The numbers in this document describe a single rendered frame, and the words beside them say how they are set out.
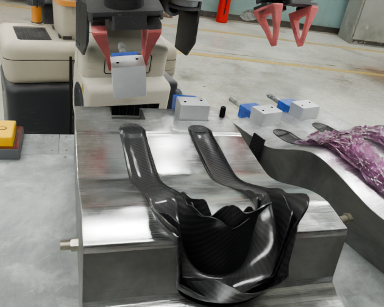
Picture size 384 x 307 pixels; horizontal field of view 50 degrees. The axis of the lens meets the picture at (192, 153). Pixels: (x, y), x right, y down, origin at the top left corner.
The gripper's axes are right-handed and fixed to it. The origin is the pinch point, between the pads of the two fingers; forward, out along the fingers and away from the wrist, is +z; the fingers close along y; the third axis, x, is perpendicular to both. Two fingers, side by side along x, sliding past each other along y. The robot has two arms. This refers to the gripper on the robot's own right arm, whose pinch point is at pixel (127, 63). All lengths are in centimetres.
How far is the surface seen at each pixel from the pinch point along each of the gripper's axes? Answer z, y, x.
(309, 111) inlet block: 15.8, 37.5, 5.0
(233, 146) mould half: 9.4, 14.5, -11.5
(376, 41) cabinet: 195, 392, 412
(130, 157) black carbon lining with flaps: 7.5, -1.5, -13.7
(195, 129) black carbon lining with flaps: 9.4, 10.0, -6.0
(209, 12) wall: 177, 168, 496
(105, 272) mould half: 1.6, -6.2, -36.1
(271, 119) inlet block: 14.6, 27.4, 1.9
